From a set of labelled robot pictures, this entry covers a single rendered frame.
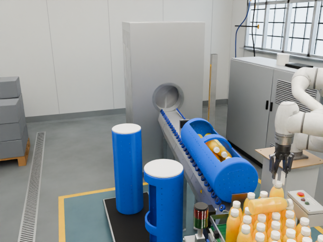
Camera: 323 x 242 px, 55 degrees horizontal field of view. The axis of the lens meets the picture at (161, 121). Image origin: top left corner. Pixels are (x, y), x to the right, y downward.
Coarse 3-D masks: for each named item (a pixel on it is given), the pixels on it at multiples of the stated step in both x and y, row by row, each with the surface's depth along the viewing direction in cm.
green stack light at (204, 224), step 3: (195, 219) 136; (198, 219) 135; (201, 219) 135; (204, 219) 135; (207, 219) 136; (195, 222) 136; (198, 222) 135; (201, 222) 135; (204, 222) 135; (207, 222) 137; (195, 225) 137; (198, 225) 136; (201, 225) 135; (204, 225) 136; (207, 225) 138; (198, 228) 136; (201, 228) 136; (204, 228) 136
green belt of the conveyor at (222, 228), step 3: (216, 225) 179; (219, 225) 180; (222, 225) 180; (225, 225) 179; (213, 228) 177; (219, 228) 177; (222, 228) 177; (225, 228) 177; (222, 231) 174; (225, 231) 174; (222, 234) 172; (225, 234) 172; (219, 240) 167
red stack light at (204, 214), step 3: (195, 210) 135; (207, 210) 134; (195, 213) 135; (198, 213) 134; (201, 213) 133; (204, 213) 134; (207, 213) 135; (195, 216) 135; (198, 216) 134; (201, 216) 134; (204, 216) 134; (207, 216) 136
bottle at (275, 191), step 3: (273, 186) 166; (273, 189) 164; (276, 189) 163; (279, 189) 163; (282, 189) 164; (270, 192) 166; (273, 192) 163; (276, 192) 163; (279, 192) 162; (282, 192) 163; (270, 195) 166; (273, 195) 163; (276, 195) 163; (279, 195) 162; (282, 195) 163
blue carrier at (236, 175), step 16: (192, 128) 247; (208, 128) 268; (192, 144) 232; (224, 144) 240; (208, 160) 200; (224, 160) 188; (240, 160) 185; (208, 176) 195; (224, 176) 184; (240, 176) 186; (256, 176) 188; (224, 192) 188; (240, 192) 190
